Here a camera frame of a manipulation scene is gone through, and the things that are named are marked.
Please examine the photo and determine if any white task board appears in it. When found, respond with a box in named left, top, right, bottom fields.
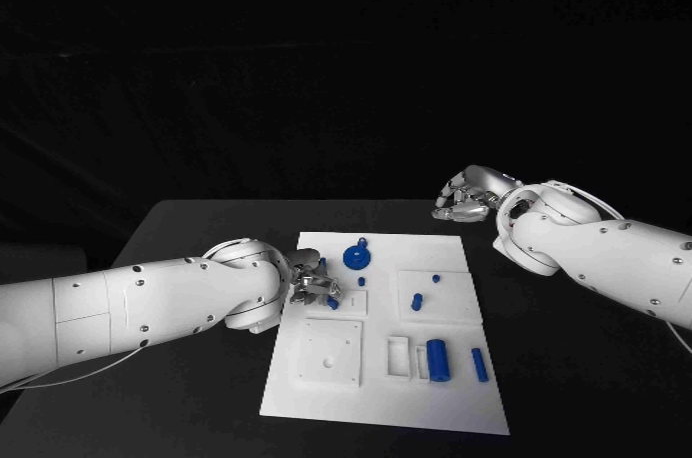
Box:
left=259, top=231, right=512, bottom=436

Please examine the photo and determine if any thick blue cylinder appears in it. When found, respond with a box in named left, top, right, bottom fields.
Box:
left=426, top=338, right=453, bottom=383

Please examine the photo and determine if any white cable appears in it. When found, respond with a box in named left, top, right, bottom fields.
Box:
left=0, top=347, right=148, bottom=395
left=664, top=320, right=692, bottom=355
left=546, top=180, right=628, bottom=221

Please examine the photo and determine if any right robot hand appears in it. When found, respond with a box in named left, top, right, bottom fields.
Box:
left=430, top=164, right=525, bottom=223

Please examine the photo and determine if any blue gear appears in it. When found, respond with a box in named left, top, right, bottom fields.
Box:
left=342, top=245, right=374, bottom=270

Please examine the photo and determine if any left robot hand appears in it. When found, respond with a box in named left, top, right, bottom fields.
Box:
left=286, top=247, right=344, bottom=306

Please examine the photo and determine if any thin long blue cylinder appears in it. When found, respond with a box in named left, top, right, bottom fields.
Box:
left=471, top=347, right=491, bottom=383

